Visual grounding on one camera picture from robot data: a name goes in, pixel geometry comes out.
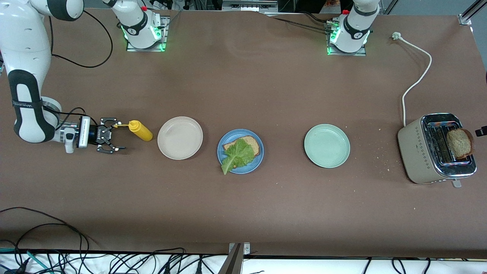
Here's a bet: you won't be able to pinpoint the white toaster power cord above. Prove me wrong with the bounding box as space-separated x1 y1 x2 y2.
392 32 433 127

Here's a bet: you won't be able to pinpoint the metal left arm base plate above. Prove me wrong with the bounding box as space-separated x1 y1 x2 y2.
325 21 368 57

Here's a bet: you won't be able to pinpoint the green round plate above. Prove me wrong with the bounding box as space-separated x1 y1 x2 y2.
304 124 350 168

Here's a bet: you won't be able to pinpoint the brown bread slice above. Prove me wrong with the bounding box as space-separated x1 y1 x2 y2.
223 135 261 168
446 128 475 159

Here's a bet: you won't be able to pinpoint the dark metal post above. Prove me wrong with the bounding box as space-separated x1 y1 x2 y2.
217 244 244 274

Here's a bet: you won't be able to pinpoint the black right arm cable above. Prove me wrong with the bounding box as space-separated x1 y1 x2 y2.
49 10 113 126

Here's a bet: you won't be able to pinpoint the beige round plate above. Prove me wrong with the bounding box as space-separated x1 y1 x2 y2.
157 116 204 160

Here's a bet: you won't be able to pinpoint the black arm base cable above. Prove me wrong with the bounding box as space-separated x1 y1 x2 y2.
263 11 335 34

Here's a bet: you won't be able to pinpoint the teal cable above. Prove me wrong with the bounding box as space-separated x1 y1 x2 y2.
0 248 50 274

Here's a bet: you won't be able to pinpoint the yellow mustard squeeze bottle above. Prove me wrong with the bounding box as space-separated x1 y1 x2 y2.
114 120 153 142

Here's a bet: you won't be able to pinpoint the looped black cable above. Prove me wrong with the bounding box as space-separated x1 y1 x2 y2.
0 207 90 263

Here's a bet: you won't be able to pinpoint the beige chrome toaster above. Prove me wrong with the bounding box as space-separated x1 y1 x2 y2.
397 113 477 188

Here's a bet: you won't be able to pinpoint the grey power strip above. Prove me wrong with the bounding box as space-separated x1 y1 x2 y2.
222 0 279 12

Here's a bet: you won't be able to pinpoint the blue round plate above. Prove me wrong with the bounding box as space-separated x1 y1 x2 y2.
217 129 264 175

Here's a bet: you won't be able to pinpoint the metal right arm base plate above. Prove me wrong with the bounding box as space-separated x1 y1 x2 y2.
126 16 168 52

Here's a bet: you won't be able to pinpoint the aluminium frame profile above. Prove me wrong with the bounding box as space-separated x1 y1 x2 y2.
458 0 487 26

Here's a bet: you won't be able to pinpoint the tangled black cables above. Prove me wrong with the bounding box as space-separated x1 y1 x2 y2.
0 247 229 274

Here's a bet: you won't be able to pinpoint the green lettuce leaf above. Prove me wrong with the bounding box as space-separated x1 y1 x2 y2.
221 138 255 175

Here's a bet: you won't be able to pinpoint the small metal table bracket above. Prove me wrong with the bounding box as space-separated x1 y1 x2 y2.
228 242 251 255

